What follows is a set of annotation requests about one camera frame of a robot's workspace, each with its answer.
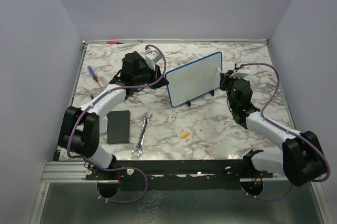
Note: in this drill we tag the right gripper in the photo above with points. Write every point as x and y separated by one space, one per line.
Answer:
225 78

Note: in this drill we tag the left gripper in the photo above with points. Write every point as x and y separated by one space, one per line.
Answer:
156 73

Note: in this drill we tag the blue framed whiteboard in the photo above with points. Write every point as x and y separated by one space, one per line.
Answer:
194 79

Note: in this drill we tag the yellow marker cap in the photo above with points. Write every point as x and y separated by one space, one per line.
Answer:
184 136

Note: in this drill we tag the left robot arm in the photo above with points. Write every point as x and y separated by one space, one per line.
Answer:
80 129

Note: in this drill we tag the silver open-end wrench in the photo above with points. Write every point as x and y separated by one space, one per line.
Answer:
139 147

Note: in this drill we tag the black rectangular box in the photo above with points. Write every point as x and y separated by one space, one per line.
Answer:
118 127

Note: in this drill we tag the blue red screwdriver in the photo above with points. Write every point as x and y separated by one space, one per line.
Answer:
94 76

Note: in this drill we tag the small white container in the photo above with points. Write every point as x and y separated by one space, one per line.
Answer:
103 125

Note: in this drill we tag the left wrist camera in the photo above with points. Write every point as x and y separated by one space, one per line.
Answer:
152 57

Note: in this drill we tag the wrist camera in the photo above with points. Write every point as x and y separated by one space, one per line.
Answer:
152 57
240 71

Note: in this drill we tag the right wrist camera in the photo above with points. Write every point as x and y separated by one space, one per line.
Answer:
240 71

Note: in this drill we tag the red marker on rail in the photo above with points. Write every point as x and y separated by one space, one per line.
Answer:
114 42

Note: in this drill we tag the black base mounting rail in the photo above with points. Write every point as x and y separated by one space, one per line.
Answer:
178 175

